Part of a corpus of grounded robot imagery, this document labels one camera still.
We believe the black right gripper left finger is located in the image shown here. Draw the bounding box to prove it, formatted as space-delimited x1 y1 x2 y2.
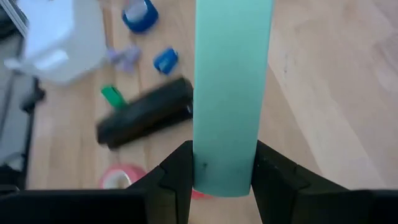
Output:
129 140 194 224

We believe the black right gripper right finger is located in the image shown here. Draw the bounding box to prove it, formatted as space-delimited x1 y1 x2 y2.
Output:
250 140 373 224

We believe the red tape roll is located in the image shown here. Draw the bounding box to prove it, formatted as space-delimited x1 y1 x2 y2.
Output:
190 188 215 200

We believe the pink tape roll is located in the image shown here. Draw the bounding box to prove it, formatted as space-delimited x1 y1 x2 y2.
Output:
99 164 147 190

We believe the black stapler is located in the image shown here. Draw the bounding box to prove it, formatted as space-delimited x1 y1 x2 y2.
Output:
95 77 194 150

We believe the green mini stapler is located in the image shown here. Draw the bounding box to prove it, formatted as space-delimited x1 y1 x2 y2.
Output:
100 84 129 110

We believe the mint green stapler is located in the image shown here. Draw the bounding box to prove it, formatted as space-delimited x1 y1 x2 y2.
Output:
192 0 275 198

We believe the blue mini stapler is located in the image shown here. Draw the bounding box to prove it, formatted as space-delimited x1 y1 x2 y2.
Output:
152 47 180 75

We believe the lilac staple remover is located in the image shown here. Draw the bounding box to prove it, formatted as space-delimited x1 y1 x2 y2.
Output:
106 43 142 74

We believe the dark blue tape roll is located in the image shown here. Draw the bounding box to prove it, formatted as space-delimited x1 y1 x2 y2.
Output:
121 0 159 34

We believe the white plastic bin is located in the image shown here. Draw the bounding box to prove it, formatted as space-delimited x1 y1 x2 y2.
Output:
4 0 108 85

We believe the aluminium profile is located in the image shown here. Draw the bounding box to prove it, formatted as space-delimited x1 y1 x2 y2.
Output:
0 0 29 37

